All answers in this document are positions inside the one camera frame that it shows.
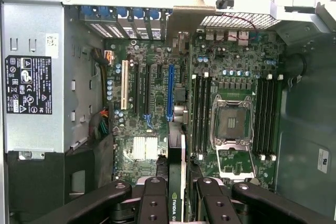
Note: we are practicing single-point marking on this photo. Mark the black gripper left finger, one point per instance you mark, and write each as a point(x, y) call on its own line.
point(153, 204)

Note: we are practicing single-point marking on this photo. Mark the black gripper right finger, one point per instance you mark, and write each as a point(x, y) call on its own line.
point(218, 205)

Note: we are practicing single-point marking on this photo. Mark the silver chipset heatsink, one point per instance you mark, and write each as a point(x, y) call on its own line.
point(145, 148)

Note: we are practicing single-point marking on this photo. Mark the CPU socket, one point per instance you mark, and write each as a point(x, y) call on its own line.
point(232, 121)

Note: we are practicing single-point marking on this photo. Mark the black RAM slot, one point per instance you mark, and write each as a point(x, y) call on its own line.
point(270, 116)
point(277, 116)
point(194, 113)
point(263, 116)
point(257, 116)
point(201, 113)
point(208, 113)

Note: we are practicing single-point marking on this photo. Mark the green motherboard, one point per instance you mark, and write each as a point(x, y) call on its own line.
point(155, 95)

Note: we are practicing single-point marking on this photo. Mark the blue expansion slot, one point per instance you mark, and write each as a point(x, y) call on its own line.
point(170, 93)

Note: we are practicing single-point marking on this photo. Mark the black open PC case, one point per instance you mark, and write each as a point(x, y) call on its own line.
point(302, 129)

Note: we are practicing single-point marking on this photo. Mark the long black expansion slot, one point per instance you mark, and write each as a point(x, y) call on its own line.
point(148, 87)
point(136, 87)

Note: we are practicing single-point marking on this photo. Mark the white expansion slot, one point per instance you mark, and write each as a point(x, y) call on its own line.
point(124, 85)

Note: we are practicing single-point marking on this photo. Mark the short black expansion slot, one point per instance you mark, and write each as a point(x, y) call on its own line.
point(159, 70)

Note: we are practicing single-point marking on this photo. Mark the grey power supply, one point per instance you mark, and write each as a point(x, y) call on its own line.
point(34, 24)

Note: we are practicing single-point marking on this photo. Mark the black plastic air duct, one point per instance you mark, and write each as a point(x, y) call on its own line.
point(34, 182)

